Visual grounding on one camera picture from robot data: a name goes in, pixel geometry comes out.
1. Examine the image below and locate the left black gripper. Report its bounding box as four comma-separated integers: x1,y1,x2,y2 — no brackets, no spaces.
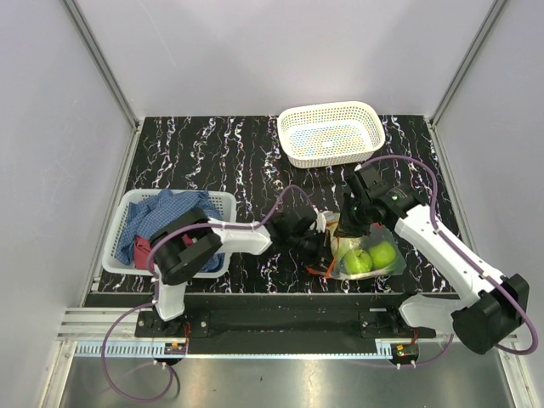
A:
288,229,339,276

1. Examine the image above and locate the clear zip top bag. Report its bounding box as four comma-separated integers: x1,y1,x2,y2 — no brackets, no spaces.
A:
306,211,406,281

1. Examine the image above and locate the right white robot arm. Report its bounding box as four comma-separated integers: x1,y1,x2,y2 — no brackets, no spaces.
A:
339,166,530,354

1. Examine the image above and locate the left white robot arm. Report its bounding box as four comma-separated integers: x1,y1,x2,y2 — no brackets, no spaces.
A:
148,209,334,337

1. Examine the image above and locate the fake green apple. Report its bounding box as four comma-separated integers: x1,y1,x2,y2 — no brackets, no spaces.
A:
343,249,373,275
368,241,397,269

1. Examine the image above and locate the white perforated plastic basket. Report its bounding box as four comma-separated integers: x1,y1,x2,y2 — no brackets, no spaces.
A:
277,101,385,169

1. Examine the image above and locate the white laundry basket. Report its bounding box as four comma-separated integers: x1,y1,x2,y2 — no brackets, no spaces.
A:
101,189,238,280

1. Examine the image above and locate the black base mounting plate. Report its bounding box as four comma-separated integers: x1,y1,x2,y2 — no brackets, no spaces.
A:
135,293,436,357

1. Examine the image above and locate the dark red cloth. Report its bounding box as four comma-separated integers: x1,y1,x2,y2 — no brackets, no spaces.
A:
133,236,151,269

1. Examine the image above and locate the blue checkered cloth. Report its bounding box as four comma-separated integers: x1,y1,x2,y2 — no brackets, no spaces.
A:
113,189,226,273

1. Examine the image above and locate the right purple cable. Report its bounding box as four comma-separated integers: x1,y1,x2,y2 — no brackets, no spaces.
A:
354,155,537,367

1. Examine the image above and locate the purple cable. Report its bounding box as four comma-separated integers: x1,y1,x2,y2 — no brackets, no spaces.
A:
100,184,320,401
354,155,537,367

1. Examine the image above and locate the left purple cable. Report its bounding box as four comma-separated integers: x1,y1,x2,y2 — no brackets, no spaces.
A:
100,184,320,401

